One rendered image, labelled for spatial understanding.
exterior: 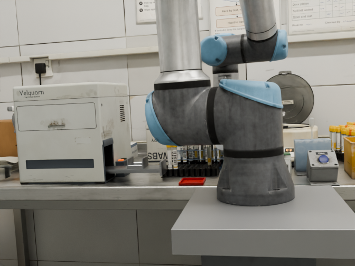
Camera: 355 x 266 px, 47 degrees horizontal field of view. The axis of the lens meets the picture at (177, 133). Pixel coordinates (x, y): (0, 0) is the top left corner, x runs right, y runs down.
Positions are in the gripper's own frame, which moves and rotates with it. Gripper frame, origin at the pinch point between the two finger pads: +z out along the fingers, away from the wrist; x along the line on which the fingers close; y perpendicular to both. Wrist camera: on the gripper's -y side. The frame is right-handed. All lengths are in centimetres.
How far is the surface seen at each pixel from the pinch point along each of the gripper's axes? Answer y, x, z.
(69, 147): 48.1, 8.4, -5.0
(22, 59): 99, -51, -39
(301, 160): -18.8, -3.3, 1.9
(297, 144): -17.6, -3.2, -2.7
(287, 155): -14.5, 0.3, 0.0
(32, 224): 103, -55, 40
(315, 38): -29, -53, -39
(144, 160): 26.5, 4.8, -0.1
